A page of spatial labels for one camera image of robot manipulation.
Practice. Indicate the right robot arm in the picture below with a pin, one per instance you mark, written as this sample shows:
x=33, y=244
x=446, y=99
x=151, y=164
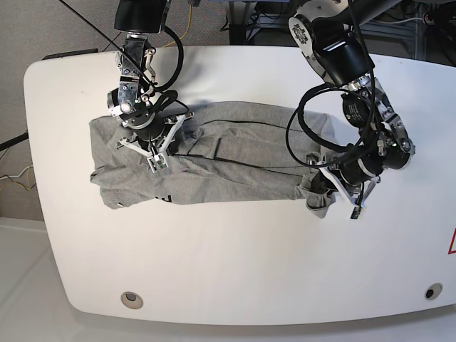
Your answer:
x=138, y=101

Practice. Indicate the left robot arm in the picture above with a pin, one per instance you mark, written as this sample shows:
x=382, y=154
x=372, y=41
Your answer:
x=329, y=36

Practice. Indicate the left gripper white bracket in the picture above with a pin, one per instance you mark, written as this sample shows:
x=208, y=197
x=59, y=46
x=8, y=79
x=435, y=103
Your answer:
x=354, y=180

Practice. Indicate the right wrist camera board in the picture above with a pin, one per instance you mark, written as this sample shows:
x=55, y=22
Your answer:
x=157, y=163

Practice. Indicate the black bar behind table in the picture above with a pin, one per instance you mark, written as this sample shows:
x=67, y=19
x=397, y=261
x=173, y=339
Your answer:
x=70, y=53

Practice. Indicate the grey T-shirt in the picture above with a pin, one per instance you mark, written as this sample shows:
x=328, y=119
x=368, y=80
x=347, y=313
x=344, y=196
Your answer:
x=228, y=152

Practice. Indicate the left table grommet hole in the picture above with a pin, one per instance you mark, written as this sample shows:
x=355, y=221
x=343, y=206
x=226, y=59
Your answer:
x=131, y=300

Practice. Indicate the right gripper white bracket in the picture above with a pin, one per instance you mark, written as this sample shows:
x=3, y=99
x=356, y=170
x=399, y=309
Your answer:
x=158, y=138

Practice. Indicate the black table leg stand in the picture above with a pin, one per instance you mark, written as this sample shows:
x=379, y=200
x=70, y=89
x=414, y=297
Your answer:
x=238, y=15

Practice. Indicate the right table grommet hole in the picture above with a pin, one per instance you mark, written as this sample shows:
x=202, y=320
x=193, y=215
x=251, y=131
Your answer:
x=433, y=291

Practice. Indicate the table grommet hole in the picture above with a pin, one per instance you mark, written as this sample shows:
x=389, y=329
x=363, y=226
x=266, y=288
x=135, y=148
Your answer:
x=131, y=300
x=433, y=291

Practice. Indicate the red triangle sticker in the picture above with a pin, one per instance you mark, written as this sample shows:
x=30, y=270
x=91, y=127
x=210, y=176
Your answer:
x=452, y=246

